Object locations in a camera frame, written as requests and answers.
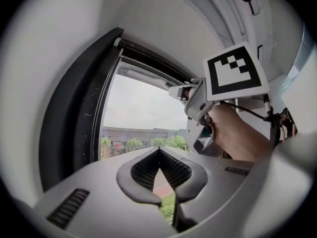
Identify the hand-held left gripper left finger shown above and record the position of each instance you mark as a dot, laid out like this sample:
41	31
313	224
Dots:
123	178

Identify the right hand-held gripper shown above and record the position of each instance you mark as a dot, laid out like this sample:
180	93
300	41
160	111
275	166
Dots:
232	71

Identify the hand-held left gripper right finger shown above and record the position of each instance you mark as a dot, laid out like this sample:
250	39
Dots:
198	178

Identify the grey squeegee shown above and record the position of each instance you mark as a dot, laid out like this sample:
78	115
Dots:
166	85

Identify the clear window glass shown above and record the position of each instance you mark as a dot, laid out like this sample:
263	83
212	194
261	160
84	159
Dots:
138	108

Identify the person's right forearm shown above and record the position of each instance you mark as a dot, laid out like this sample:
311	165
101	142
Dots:
250	145

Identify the person's right hand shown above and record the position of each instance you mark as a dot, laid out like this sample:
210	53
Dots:
226	125

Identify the black window frame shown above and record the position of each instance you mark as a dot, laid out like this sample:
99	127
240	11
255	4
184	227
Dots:
67	113

